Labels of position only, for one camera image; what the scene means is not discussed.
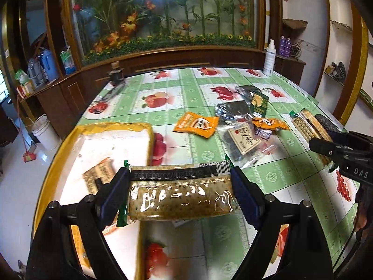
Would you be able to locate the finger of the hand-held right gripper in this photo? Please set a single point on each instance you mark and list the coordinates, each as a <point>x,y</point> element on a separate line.
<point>326,124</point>
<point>326,148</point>

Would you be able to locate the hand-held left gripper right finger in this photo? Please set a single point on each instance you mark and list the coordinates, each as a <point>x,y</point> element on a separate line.
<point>244,195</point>

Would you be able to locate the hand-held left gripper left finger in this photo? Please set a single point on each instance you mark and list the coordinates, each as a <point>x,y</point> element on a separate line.
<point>113,198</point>

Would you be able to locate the cracker packet with green ends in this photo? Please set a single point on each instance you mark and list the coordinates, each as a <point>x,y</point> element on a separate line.
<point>306,128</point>

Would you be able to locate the small cracker packet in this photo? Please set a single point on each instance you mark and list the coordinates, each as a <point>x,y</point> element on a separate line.
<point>97,170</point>

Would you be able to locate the yellow-rimmed white foam box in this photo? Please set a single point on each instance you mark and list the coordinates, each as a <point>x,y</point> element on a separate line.
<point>116,145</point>

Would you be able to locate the small orange snack packet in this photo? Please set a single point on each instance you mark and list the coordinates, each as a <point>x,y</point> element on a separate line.
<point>271,123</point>

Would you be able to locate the blue white candy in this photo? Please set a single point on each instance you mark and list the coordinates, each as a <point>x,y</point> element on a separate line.
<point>263,134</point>

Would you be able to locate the cracker packet with black strip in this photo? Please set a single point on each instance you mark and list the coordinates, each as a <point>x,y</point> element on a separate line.
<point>180,201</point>

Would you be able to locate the clear small candy wrapper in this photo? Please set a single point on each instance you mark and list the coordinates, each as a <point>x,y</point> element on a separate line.
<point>268,149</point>

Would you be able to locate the dark shelf clutter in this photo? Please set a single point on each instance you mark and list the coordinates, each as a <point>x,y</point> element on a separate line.
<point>338,70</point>

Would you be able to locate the dark green snack packet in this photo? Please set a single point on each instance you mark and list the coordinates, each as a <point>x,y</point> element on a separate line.
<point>260,105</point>

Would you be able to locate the white spray bottle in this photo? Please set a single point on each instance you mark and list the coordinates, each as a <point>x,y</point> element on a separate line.
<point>269,61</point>

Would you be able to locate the large orange snack packet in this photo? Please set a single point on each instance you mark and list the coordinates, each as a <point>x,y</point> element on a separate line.
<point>196,125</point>

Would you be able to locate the large silver foil snack packet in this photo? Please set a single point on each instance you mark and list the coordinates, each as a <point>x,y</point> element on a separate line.
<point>233,109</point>

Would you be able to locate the white plastic bucket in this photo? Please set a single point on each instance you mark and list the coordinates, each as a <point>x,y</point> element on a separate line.
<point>45,134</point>

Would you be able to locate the red broom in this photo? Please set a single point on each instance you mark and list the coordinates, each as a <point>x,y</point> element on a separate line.
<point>29,156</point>

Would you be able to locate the green fruit print tablecloth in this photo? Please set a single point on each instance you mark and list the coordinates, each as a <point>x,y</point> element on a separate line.
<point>186,93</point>

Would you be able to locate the small black device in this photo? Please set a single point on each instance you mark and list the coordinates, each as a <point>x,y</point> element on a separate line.
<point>116,75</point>

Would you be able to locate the yellow red box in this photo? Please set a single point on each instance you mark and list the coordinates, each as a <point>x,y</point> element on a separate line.
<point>25,89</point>

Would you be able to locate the green blue plastic bag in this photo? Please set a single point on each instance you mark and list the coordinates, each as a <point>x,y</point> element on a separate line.
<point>67,61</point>

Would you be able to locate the grey water jug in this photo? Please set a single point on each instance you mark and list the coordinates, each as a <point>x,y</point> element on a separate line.
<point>35,73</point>

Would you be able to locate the blue thermos jug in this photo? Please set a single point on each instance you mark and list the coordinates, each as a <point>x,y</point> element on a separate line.
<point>49,64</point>

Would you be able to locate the green white bag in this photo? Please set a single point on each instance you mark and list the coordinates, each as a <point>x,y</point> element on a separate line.
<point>22,76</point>

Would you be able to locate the glass display with artificial flowers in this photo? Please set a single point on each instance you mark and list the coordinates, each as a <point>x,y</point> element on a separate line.
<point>163,14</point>

